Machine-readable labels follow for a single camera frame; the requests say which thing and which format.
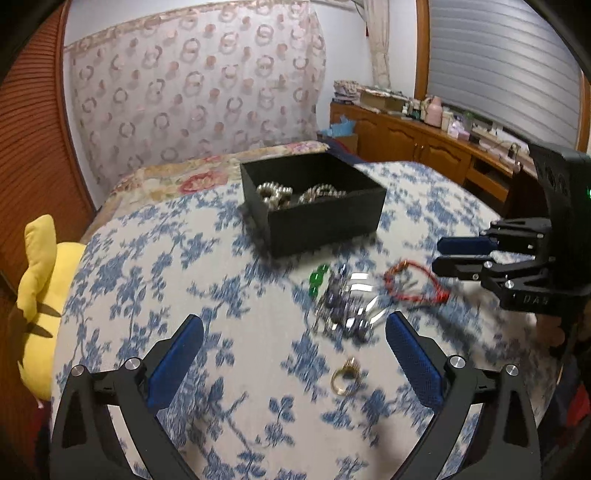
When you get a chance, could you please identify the floral bed quilt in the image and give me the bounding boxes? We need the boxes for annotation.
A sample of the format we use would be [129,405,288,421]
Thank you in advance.
[81,140,329,244]

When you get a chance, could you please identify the pink circle patterned curtain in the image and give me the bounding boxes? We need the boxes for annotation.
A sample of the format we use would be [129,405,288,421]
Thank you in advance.
[66,1,325,191]

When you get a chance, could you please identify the blue floral white cloth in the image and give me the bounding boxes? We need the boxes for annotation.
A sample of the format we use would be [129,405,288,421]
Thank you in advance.
[50,160,562,480]

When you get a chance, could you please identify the blue gift bag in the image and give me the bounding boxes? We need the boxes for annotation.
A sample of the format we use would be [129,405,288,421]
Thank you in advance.
[317,115,359,154]

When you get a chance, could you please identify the red coral pearl bracelets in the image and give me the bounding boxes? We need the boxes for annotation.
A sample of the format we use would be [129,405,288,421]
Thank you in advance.
[297,183,348,206]

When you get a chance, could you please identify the wooden sideboard cabinet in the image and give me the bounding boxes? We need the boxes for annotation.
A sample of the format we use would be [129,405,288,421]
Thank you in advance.
[329,102,540,205]

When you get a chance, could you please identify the black jewelry box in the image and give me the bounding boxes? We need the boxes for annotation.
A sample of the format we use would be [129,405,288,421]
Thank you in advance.
[240,152,387,258]

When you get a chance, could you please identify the brown louvered wardrobe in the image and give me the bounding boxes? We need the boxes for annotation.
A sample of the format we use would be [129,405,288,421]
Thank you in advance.
[0,0,96,296]

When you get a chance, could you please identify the cardboard box on cabinet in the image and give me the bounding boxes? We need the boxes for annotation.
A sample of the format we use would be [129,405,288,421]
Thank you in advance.
[360,90,409,113]

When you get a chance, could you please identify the green bead bracelet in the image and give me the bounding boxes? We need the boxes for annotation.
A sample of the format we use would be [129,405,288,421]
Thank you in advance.
[307,263,332,298]

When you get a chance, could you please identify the pink thermos jug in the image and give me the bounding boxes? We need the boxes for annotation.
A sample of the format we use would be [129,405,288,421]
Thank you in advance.
[424,96,443,128]

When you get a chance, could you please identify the red string bracelet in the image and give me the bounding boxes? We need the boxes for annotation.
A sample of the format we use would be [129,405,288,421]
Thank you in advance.
[382,259,452,306]

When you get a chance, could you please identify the person's right hand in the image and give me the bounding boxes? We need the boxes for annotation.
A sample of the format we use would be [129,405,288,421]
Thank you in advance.
[536,314,577,365]

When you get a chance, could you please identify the grey window blind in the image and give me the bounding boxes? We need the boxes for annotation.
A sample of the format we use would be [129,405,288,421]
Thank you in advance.
[428,0,581,147]

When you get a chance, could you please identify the tied beige curtain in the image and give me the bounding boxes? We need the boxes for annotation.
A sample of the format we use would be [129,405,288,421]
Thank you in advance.
[363,0,391,89]

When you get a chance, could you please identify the yellow Pikachu plush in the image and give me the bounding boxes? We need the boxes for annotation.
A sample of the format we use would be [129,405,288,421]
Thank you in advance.
[16,214,85,402]

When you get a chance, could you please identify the gold ring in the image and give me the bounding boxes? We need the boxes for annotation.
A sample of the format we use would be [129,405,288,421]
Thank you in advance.
[329,357,366,398]

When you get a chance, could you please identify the silver purple crystal bracelet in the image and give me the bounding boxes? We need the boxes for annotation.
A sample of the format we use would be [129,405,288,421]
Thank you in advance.
[310,264,392,342]

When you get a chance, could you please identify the pink tissue pack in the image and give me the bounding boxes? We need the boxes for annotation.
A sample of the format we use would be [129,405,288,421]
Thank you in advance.
[447,121,471,142]

